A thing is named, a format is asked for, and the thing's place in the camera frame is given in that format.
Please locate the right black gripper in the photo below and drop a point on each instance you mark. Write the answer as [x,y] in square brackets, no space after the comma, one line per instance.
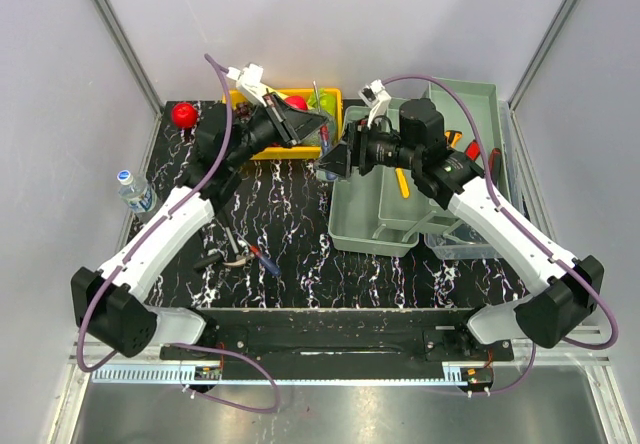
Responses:
[354,153]

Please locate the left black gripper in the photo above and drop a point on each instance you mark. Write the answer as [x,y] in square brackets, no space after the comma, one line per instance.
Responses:
[301,122]

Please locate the yellow utility knife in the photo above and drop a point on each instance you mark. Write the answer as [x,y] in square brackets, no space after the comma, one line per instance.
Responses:
[402,183]

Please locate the clear plastic tool box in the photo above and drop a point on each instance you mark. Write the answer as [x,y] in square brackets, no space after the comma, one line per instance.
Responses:
[368,214]

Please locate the orange handled tool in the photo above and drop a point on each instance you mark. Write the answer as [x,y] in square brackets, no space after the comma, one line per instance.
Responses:
[453,137]

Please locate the red handled pliers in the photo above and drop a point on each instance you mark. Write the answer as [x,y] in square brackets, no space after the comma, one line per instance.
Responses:
[473,151]

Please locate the blue red screwdriver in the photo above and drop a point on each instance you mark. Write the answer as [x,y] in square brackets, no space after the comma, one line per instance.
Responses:
[266,261]
[323,130]

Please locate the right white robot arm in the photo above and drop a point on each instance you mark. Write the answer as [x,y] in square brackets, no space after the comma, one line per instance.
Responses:
[562,288]

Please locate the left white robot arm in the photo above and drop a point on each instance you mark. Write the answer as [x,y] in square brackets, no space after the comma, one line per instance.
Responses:
[108,302]

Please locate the red apple in tray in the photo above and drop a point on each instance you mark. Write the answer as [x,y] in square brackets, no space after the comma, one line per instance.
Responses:
[297,102]

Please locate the yellow plastic tray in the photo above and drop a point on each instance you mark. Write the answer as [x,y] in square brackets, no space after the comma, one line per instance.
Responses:
[310,148]

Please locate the green pepper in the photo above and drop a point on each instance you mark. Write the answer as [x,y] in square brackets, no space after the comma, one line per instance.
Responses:
[327,101]

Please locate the dark purple grape bunch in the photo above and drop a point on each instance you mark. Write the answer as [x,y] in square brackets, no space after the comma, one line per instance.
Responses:
[243,109]

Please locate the red apple on table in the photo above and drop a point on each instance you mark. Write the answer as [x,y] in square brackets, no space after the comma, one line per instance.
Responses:
[184,115]

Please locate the silver pliers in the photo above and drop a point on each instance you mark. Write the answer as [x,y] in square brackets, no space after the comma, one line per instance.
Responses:
[243,258]

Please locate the plastic water bottle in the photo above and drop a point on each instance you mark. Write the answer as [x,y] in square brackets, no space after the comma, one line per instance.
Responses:
[136,192]

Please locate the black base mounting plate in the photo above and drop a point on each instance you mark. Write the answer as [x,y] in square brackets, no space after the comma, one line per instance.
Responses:
[340,345]

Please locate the black handled tool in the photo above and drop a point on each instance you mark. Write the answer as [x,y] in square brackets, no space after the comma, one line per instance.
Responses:
[209,260]

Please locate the aluminium frame rail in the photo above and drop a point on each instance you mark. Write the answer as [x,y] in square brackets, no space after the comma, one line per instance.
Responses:
[105,365]

